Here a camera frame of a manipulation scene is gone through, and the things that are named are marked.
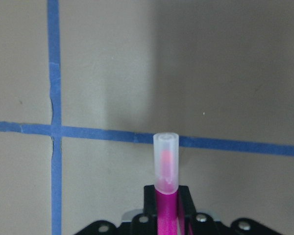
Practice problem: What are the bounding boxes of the pink highlighter pen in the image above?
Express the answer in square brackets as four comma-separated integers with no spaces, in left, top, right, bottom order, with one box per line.
[153,133,179,235]

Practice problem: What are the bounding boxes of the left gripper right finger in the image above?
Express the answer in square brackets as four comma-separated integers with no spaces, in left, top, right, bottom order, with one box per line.
[178,186,280,235]

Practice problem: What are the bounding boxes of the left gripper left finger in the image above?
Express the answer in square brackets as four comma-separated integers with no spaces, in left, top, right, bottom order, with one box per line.
[77,185,158,235]

